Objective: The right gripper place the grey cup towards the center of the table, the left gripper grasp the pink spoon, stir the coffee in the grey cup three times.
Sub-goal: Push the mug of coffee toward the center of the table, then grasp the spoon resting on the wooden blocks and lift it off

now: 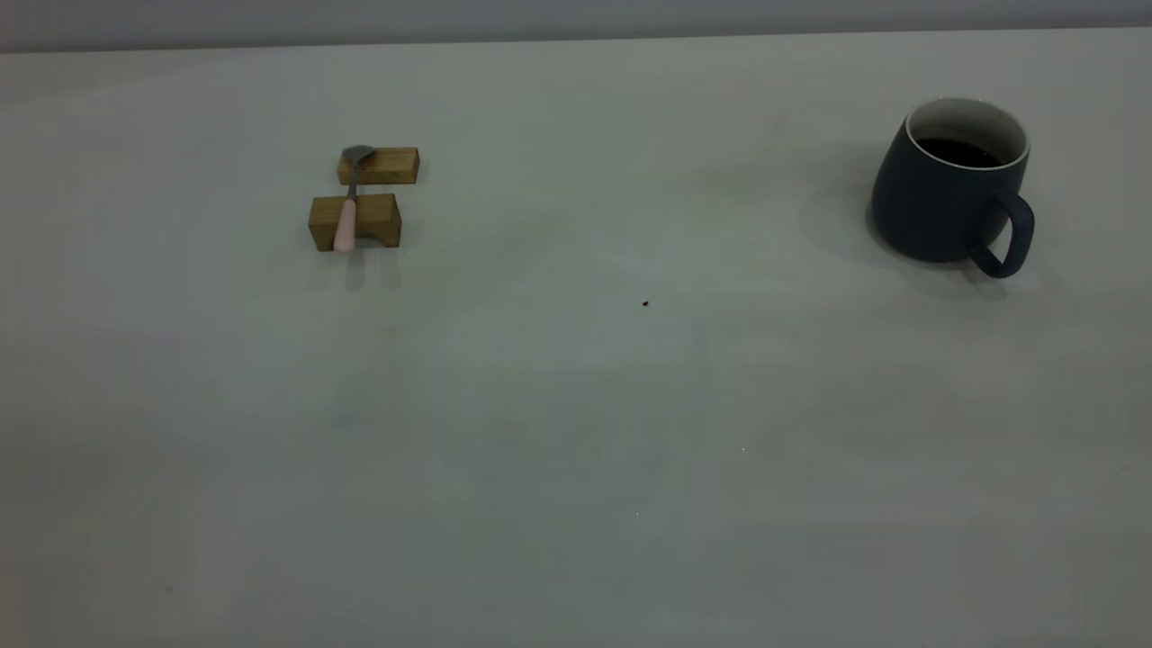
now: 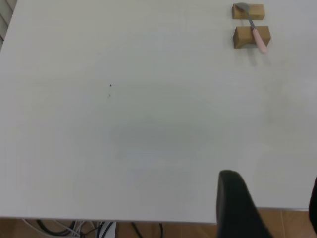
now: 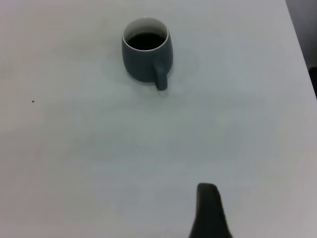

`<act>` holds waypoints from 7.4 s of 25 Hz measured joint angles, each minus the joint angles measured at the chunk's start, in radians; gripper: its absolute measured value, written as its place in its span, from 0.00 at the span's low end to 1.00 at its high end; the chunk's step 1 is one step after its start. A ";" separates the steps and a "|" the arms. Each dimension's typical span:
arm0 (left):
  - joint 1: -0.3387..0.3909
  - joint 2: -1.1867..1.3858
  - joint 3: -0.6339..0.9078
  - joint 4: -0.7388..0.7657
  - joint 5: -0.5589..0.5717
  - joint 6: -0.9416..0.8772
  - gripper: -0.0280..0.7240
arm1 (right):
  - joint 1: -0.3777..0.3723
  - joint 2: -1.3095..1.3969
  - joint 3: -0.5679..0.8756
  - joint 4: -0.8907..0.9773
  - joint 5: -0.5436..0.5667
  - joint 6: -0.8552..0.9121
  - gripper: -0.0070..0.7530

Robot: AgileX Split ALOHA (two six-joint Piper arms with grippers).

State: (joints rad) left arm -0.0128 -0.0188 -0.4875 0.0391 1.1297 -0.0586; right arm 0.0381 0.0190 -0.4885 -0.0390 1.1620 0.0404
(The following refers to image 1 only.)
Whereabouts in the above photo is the dark grey ceramic cup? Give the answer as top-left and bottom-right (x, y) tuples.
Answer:
(869, 97), (1036, 279)

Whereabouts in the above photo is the pink handled metal spoon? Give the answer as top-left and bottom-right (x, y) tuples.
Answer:
(333, 145), (377, 255)

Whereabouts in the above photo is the flat wooden block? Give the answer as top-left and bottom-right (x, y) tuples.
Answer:
(337, 147), (420, 186)

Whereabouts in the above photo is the notched wooden block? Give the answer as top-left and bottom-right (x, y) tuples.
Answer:
(309, 193), (402, 252)

